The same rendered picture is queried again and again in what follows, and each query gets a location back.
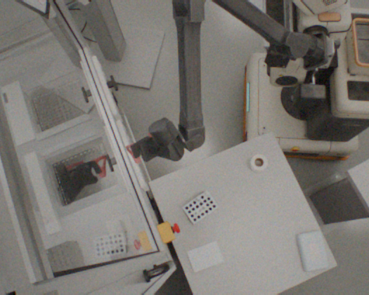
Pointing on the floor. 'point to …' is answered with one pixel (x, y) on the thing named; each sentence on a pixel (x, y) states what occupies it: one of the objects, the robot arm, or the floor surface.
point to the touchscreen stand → (122, 46)
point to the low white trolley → (242, 220)
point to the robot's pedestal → (347, 196)
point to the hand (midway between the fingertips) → (139, 141)
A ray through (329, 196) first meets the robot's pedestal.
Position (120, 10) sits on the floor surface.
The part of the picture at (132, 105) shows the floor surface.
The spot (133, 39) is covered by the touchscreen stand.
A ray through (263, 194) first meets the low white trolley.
